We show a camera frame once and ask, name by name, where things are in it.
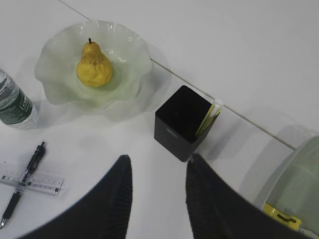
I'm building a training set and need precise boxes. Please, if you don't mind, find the pale green glass plate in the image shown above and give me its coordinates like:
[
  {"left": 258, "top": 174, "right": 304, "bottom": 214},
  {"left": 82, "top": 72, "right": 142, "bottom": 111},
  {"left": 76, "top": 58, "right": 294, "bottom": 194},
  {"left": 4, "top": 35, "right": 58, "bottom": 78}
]
[{"left": 34, "top": 20, "right": 152, "bottom": 112}]

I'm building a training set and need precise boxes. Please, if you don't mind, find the clear plastic ruler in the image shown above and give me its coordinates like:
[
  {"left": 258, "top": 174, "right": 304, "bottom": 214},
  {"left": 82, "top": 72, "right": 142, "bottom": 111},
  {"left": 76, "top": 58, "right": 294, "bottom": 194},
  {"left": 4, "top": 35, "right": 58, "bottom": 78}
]
[{"left": 0, "top": 164, "right": 64, "bottom": 196}]

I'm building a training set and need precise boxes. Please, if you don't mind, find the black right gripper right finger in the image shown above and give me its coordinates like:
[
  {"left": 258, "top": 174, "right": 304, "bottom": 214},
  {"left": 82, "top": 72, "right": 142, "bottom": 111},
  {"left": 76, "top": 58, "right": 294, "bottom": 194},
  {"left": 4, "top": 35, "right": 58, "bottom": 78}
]
[{"left": 185, "top": 153, "right": 305, "bottom": 239}]

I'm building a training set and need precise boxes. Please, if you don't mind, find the grey-green woven plastic basket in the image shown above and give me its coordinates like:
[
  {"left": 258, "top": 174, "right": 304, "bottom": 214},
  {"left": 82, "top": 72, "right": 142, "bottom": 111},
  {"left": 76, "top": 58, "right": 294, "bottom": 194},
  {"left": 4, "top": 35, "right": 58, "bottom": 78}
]
[{"left": 254, "top": 136, "right": 319, "bottom": 239}]

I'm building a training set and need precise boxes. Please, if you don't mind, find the clear plastic water bottle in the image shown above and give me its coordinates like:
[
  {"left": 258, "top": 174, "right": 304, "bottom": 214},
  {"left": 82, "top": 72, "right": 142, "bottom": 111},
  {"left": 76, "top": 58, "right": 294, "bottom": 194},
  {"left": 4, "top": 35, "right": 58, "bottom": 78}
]
[{"left": 0, "top": 70, "right": 39, "bottom": 130}]

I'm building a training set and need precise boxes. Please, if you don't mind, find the black square pen holder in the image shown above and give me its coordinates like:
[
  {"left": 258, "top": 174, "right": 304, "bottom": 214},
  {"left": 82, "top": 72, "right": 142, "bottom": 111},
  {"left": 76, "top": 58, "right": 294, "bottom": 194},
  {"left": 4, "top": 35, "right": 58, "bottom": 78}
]
[{"left": 154, "top": 85, "right": 218, "bottom": 162}]

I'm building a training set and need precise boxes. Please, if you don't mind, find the yellow packaging paper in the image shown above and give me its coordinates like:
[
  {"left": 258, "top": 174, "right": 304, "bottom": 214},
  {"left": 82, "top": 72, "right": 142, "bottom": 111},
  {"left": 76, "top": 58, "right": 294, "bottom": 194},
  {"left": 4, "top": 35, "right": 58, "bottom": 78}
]
[{"left": 263, "top": 203, "right": 302, "bottom": 231}]

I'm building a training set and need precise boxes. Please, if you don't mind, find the yellow pear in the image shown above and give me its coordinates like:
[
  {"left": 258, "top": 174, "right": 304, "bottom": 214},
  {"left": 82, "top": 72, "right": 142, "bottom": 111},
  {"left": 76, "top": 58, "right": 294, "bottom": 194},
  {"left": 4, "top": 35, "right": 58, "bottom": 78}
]
[{"left": 76, "top": 38, "right": 113, "bottom": 88}]

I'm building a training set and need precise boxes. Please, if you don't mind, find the yellow utility knife pen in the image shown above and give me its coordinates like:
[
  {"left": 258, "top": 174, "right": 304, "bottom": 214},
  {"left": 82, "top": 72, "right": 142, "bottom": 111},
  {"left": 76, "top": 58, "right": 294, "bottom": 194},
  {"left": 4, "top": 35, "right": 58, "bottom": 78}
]
[{"left": 195, "top": 98, "right": 224, "bottom": 137}]

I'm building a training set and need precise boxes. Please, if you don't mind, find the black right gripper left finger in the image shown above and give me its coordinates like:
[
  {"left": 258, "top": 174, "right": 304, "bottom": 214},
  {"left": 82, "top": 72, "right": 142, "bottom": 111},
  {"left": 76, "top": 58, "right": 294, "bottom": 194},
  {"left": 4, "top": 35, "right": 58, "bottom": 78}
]
[{"left": 24, "top": 155, "right": 132, "bottom": 239}]

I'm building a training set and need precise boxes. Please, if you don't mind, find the black pen under ruler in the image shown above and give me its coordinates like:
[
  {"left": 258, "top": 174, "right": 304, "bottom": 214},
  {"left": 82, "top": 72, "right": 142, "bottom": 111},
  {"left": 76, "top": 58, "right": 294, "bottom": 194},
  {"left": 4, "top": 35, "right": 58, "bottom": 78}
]
[{"left": 0, "top": 141, "right": 46, "bottom": 229}]

